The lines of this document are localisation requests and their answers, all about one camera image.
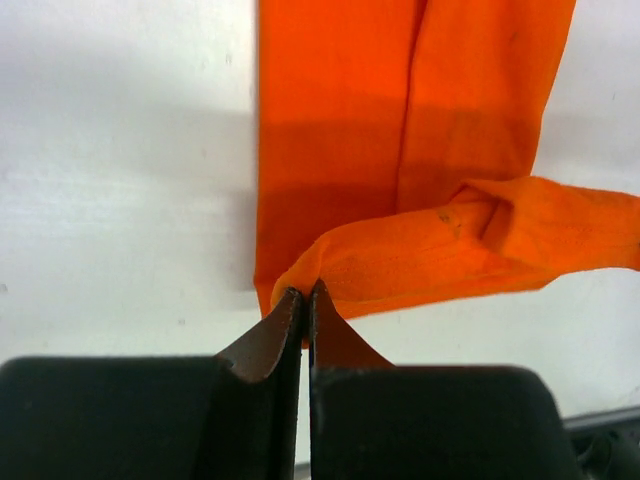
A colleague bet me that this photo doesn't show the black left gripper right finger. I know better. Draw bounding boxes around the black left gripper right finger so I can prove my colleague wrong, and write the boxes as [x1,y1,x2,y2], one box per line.
[309,282,580,479]

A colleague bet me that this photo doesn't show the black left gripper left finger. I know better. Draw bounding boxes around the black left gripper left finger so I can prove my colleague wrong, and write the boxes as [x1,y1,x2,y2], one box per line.
[1,290,304,479]

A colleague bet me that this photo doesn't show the orange t shirt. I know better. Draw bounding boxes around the orange t shirt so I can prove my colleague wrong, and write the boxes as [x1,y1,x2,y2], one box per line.
[254,1,639,319]

